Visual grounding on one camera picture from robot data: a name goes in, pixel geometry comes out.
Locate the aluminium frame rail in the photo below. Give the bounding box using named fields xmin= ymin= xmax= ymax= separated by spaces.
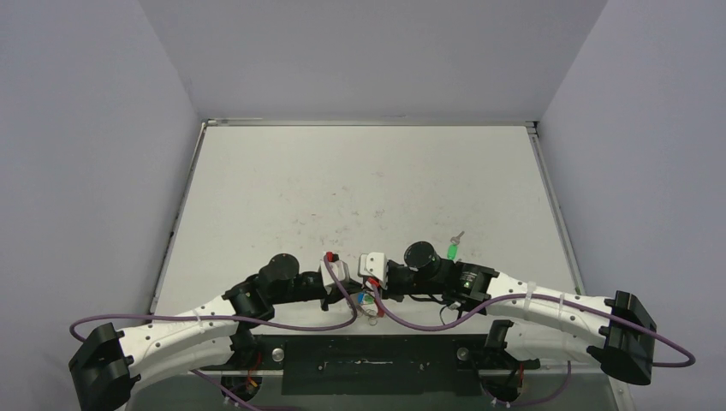
xmin=117 ymin=334 xmax=629 ymax=377

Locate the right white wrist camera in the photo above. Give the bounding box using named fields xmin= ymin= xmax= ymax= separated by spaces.
xmin=358 ymin=252 xmax=388 ymax=289

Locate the large keyring with red sleeve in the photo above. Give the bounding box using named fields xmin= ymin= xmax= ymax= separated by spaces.
xmin=353 ymin=289 xmax=385 ymax=326

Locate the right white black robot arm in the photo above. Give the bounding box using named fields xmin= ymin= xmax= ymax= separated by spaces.
xmin=358 ymin=241 xmax=657 ymax=385

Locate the green capped key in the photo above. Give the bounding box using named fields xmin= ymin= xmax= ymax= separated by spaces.
xmin=447 ymin=231 xmax=465 ymax=260

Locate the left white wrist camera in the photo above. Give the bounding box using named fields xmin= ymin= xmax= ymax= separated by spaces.
xmin=319 ymin=252 xmax=350 ymax=294

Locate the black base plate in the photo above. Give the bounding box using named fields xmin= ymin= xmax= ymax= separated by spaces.
xmin=198 ymin=333 xmax=540 ymax=397

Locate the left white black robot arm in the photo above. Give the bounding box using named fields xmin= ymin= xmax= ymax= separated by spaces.
xmin=68 ymin=253 xmax=361 ymax=410

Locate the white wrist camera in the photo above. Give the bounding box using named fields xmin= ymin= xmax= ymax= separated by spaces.
xmin=319 ymin=252 xmax=350 ymax=294
xmin=358 ymin=252 xmax=388 ymax=289

